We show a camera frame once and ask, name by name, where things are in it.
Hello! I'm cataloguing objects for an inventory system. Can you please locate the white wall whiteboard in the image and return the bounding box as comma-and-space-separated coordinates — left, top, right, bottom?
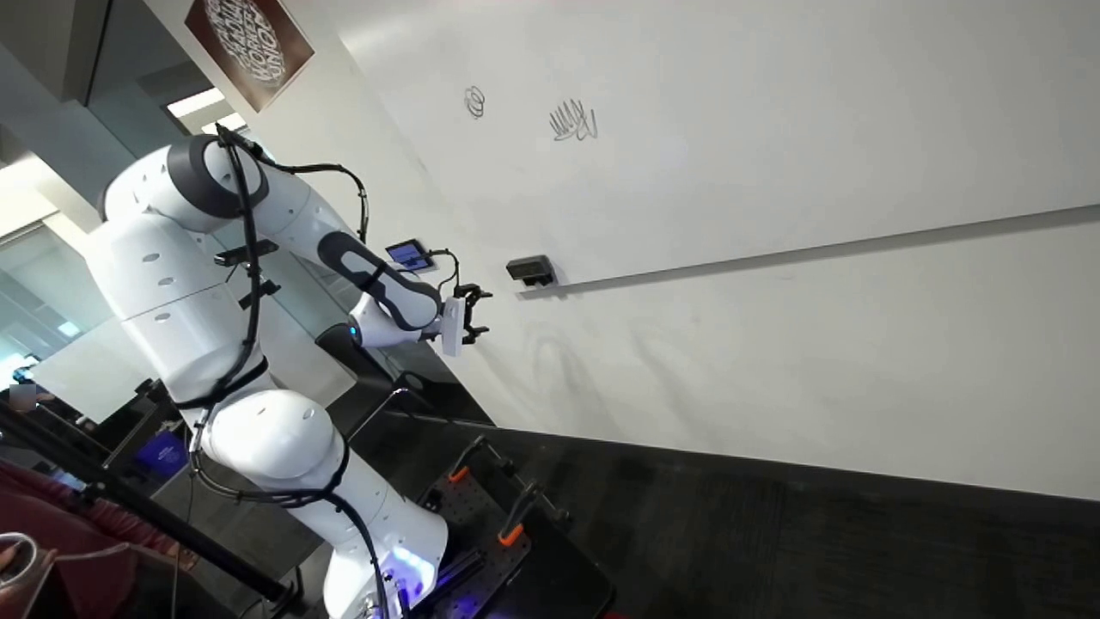
322, 0, 1100, 302

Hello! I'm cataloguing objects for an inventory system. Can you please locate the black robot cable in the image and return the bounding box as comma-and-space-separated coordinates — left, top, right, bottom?
169, 120, 400, 619

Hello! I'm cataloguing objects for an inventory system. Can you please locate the brown framed wall picture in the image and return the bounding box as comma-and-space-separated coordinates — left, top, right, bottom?
182, 0, 321, 116

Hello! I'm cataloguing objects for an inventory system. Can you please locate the black whiteboard duster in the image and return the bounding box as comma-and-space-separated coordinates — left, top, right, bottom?
503, 251, 561, 294

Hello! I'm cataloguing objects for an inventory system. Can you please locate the black clamp with orange handle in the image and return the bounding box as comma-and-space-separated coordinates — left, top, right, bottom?
492, 478, 578, 554
440, 431, 500, 492

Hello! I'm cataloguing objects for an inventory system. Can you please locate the white ring controller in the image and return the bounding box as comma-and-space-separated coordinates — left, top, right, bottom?
0, 529, 44, 591

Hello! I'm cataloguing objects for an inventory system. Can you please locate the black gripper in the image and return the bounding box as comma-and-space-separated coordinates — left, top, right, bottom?
452, 282, 500, 348

